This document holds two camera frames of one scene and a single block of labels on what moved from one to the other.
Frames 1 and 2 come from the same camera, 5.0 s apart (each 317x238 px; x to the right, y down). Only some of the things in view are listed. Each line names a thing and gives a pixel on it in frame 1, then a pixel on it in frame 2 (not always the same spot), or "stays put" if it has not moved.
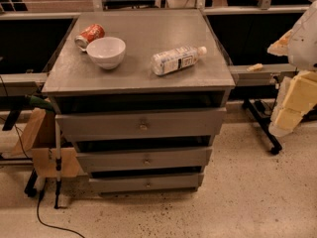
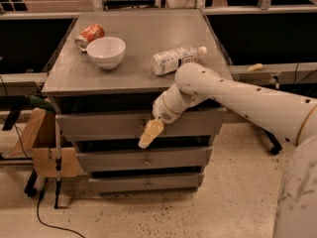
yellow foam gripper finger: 295,96 → 154,128
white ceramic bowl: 106,52 stays put
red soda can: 88,35 stays put
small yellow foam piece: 258,66 stays put
